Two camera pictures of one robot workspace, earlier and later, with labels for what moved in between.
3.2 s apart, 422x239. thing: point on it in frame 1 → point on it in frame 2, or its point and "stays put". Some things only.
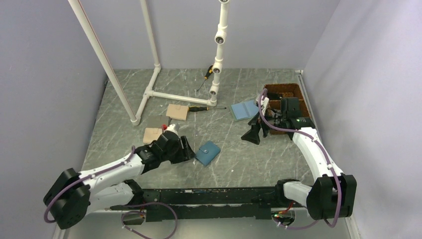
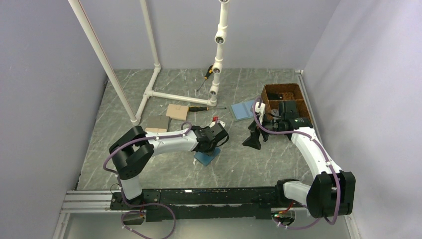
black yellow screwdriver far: x=210 y=70 stays put
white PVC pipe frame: x=220 y=37 stays put
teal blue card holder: x=207 y=153 stays put
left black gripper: x=185 y=154 → x=214 y=146
